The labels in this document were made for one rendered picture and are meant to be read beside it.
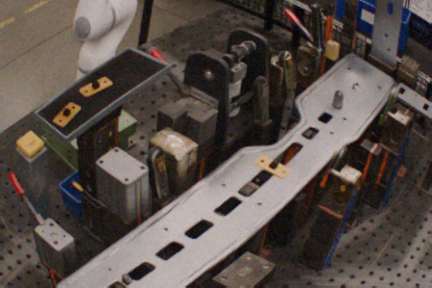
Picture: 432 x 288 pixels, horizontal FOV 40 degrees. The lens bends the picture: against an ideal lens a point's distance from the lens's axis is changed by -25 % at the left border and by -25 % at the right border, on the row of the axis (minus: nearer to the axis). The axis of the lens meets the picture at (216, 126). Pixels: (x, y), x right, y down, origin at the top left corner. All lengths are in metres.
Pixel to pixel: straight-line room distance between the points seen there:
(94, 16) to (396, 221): 1.12
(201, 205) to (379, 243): 0.66
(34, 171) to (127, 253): 0.28
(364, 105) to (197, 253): 0.76
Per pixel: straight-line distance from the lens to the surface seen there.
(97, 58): 1.96
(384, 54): 2.26
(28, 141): 1.47
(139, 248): 1.47
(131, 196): 1.49
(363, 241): 2.00
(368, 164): 1.87
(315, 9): 2.00
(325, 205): 1.73
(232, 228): 1.54
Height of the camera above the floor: 2.08
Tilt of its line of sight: 37 degrees down
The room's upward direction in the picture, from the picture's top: 8 degrees clockwise
